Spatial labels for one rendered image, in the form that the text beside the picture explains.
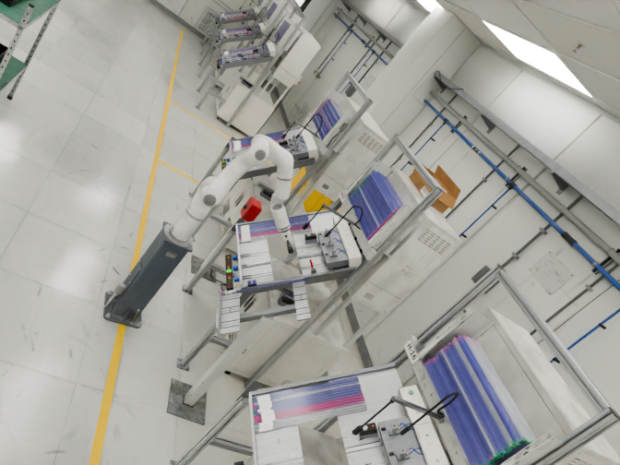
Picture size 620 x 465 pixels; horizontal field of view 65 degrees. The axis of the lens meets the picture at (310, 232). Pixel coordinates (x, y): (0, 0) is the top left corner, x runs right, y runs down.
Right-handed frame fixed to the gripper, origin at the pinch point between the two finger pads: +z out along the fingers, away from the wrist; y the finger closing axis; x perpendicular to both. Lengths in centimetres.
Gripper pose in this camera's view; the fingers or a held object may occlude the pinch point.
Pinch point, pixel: (290, 247)
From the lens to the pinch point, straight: 305.9
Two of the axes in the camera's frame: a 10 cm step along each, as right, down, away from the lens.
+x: -9.6, 2.7, -0.1
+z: 2.2, 7.8, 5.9
